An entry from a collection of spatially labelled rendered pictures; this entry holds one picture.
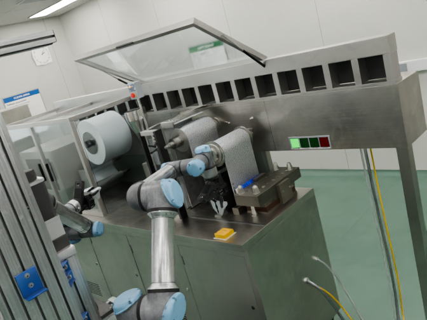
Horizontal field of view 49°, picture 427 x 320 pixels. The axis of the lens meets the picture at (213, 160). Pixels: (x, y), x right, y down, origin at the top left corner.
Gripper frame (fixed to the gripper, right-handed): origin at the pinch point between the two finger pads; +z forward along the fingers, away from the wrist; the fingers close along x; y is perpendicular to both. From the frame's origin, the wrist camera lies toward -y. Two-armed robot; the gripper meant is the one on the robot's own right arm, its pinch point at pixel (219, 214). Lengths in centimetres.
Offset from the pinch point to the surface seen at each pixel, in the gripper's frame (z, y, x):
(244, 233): 11.5, 2.3, -10.1
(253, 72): -57, 58, 2
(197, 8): -106, 295, 249
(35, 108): -39, 200, 562
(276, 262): 32.9, 11.6, -16.5
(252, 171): -3.8, 41.8, 8.8
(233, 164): -14.0, 28.8, 9.0
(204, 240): 11.7, -7.4, 8.6
